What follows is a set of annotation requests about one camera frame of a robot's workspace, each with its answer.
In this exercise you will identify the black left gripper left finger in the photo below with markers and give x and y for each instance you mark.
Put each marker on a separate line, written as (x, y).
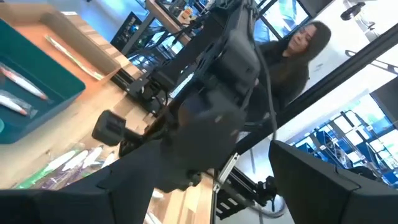
(130, 193)

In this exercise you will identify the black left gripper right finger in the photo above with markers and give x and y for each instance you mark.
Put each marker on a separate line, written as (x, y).
(311, 193)

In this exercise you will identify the green toothbrush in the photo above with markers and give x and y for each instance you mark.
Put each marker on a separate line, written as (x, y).
(59, 160)
(74, 59)

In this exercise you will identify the orange toothbrush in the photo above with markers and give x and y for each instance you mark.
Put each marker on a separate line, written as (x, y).
(12, 105)
(25, 84)

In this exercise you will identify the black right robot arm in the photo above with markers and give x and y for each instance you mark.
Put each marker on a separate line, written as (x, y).
(236, 62)

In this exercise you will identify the white toothbrush in clear wrapper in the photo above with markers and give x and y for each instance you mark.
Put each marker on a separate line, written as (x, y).
(108, 160)

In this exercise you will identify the blue storage rack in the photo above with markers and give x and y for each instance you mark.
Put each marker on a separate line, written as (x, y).
(342, 137)

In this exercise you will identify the purple toothbrush in clear wrapper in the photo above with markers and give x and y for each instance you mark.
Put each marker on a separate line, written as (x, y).
(74, 160)

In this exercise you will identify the person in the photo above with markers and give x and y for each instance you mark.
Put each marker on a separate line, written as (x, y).
(289, 71)

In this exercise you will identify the wooden desk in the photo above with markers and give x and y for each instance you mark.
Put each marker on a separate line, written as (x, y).
(168, 21)

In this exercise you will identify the black printed box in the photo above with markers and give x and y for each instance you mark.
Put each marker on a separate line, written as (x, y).
(126, 31)

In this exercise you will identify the dark blue plastic bin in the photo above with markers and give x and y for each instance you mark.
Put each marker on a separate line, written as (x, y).
(62, 81)

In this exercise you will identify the metal handrail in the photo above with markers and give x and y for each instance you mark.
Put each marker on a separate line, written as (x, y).
(373, 61)

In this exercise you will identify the light teal plastic bin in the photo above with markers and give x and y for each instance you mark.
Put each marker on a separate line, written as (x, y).
(1, 124)

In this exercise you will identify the orange plastic bin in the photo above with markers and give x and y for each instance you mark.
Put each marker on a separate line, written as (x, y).
(37, 40)

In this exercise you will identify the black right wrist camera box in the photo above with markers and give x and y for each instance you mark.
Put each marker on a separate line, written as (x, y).
(109, 127)

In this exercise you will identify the black rig frame post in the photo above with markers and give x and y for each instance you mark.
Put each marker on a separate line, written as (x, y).
(342, 68)

